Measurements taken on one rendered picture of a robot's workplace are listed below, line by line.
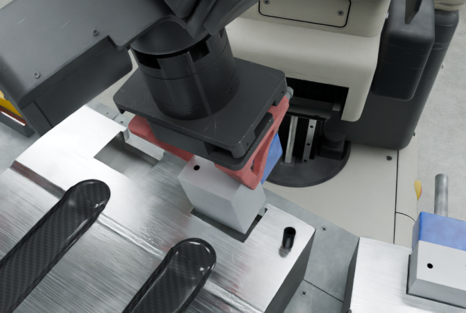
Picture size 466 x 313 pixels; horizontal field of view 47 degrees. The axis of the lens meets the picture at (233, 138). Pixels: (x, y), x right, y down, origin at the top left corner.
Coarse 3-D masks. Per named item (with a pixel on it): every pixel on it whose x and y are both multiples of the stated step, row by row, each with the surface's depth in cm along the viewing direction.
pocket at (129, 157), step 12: (120, 132) 51; (108, 144) 50; (120, 144) 52; (132, 144) 52; (96, 156) 49; (108, 156) 51; (120, 156) 52; (132, 156) 52; (144, 156) 52; (156, 156) 51; (120, 168) 51; (132, 168) 51; (144, 168) 51
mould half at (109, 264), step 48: (48, 144) 50; (96, 144) 50; (0, 192) 46; (48, 192) 46; (144, 192) 46; (0, 240) 44; (96, 240) 43; (144, 240) 43; (48, 288) 41; (96, 288) 41; (240, 288) 41; (288, 288) 45
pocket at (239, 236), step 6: (192, 210) 45; (264, 210) 47; (198, 216) 47; (204, 216) 48; (258, 216) 47; (210, 222) 48; (216, 222) 48; (252, 222) 48; (258, 222) 48; (222, 228) 47; (228, 228) 47; (252, 228) 47; (228, 234) 47; (234, 234) 47; (240, 234) 47; (246, 234) 47; (240, 240) 46
